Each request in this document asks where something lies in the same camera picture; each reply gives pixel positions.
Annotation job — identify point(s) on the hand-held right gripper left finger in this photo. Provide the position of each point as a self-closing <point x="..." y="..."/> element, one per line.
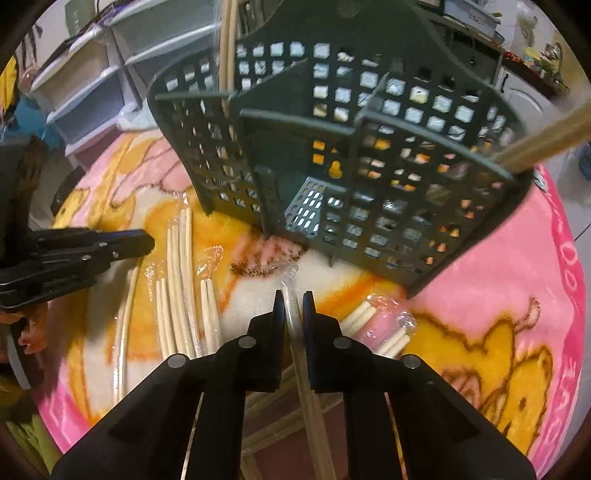
<point x="277" y="341"/>

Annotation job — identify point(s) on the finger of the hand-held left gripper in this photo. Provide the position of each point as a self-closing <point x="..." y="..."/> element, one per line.
<point x="55" y="281"/>
<point x="92" y="242"/>

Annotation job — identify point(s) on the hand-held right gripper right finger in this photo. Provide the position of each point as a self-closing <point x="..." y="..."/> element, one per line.
<point x="308" y="341"/>

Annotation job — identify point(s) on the bamboo chopstick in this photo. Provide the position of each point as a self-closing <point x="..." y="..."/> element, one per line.
<point x="227" y="46"/>
<point x="545" y="143"/>
<point x="298" y="344"/>

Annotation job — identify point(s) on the dark green utensil basket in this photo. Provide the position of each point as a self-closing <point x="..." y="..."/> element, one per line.
<point x="295" y="152"/>

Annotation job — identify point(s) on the person's left hand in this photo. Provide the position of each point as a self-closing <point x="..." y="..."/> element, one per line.
<point x="30" y="334"/>

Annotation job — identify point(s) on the yellow and blue cloth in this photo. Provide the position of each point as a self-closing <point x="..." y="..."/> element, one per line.
<point x="14" y="97"/>

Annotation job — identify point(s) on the white plastic drawer tower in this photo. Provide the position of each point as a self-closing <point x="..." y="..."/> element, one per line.
<point x="87" y="101"/>
<point x="166" y="37"/>

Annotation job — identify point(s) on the light blue printed cloth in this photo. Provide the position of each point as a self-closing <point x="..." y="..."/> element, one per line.
<point x="134" y="122"/>

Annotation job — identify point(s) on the pink printed blanket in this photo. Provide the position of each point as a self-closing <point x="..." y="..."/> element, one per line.
<point x="485" y="286"/>

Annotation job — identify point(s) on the white kitchen cabinets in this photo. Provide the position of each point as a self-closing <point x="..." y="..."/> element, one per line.
<point x="526" y="97"/>

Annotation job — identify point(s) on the metal shelf rack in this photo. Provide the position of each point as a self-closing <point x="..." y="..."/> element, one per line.
<point x="466" y="50"/>

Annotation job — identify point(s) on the light blue box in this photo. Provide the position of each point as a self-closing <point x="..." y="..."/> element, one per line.
<point x="468" y="14"/>

